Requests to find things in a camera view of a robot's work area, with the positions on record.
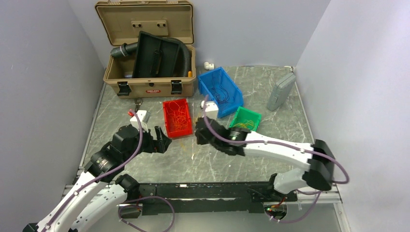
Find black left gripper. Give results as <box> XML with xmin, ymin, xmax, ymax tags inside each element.
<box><xmin>123</xmin><ymin>125</ymin><xmax>171</xmax><ymax>162</ymax></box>

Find purple wire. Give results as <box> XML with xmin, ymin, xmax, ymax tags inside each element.
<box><xmin>209</xmin><ymin>75</ymin><xmax>238</xmax><ymax>105</ymax></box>

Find white pipe elbow fitting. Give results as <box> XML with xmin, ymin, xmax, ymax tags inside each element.
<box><xmin>204</xmin><ymin>61</ymin><xmax>215</xmax><ymax>71</ymax></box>

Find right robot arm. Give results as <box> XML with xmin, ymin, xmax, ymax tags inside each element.
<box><xmin>195</xmin><ymin>117</ymin><xmax>335</xmax><ymax>201</ymax></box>

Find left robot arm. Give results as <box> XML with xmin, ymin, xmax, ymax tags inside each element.
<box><xmin>23</xmin><ymin>125</ymin><xmax>172</xmax><ymax>232</ymax></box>

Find red plastic bin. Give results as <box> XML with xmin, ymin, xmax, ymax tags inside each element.
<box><xmin>162</xmin><ymin>99</ymin><xmax>192</xmax><ymax>138</ymax></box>

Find green plastic bin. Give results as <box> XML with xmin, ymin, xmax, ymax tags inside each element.
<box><xmin>230</xmin><ymin>106</ymin><xmax>262</xmax><ymax>131</ymax></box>

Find blue plastic bin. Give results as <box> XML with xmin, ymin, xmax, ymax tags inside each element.
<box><xmin>198</xmin><ymin>67</ymin><xmax>244</xmax><ymax>118</ymax></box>

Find silver combination wrench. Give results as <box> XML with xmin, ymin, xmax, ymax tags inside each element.
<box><xmin>134</xmin><ymin>98</ymin><xmax>143</xmax><ymax>113</ymax></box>

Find grey plastic case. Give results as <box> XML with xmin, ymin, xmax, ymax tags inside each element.
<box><xmin>267</xmin><ymin>72</ymin><xmax>296</xmax><ymax>111</ymax></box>

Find tan open toolbox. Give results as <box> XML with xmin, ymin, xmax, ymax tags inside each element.
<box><xmin>95</xmin><ymin>0</ymin><xmax>196</xmax><ymax>99</ymax></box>

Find black tray insert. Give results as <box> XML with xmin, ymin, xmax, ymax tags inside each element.
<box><xmin>132</xmin><ymin>31</ymin><xmax>180</xmax><ymax>78</ymax></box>

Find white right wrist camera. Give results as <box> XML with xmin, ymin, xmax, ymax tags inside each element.
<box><xmin>201</xmin><ymin>101</ymin><xmax>219</xmax><ymax>120</ymax></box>

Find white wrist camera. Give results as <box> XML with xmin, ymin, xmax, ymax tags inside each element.
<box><xmin>128</xmin><ymin>110</ymin><xmax>150</xmax><ymax>132</ymax></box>
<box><xmin>201</xmin><ymin>101</ymin><xmax>219</xmax><ymax>120</ymax></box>

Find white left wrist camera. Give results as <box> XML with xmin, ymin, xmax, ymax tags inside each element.
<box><xmin>128</xmin><ymin>110</ymin><xmax>150</xmax><ymax>132</ymax></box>

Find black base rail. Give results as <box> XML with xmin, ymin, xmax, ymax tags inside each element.
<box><xmin>125</xmin><ymin>181</ymin><xmax>298</xmax><ymax>216</ymax></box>

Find black corrugated hose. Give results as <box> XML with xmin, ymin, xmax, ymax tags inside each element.
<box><xmin>110</xmin><ymin>37</ymin><xmax>192</xmax><ymax>78</ymax></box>

